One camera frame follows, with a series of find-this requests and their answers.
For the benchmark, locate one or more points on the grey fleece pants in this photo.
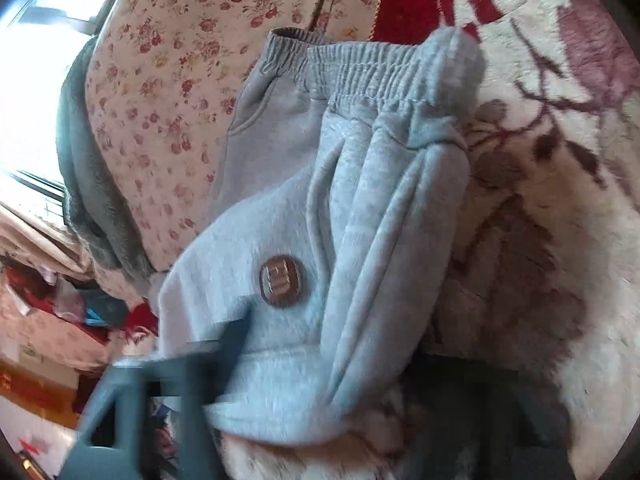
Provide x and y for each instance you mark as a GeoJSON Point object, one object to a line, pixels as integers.
{"type": "Point", "coordinates": [280, 210]}

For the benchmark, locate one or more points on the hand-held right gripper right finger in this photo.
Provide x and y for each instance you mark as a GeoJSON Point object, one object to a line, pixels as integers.
{"type": "Point", "coordinates": [465, 402]}

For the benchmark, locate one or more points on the red and white plush blanket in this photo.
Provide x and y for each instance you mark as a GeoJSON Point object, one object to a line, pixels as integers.
{"type": "Point", "coordinates": [550, 170]}

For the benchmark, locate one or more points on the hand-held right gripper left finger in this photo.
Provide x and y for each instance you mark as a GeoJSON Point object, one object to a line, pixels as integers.
{"type": "Point", "coordinates": [234, 342]}

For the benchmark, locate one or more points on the bright window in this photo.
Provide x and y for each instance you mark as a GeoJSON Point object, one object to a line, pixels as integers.
{"type": "Point", "coordinates": [30, 85]}

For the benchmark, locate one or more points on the dark grey fleece blanket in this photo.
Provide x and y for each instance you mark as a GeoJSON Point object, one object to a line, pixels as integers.
{"type": "Point", "coordinates": [85, 185]}

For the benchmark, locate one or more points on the floral bed sheet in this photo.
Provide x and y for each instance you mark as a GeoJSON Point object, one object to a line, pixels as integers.
{"type": "Point", "coordinates": [165, 85]}

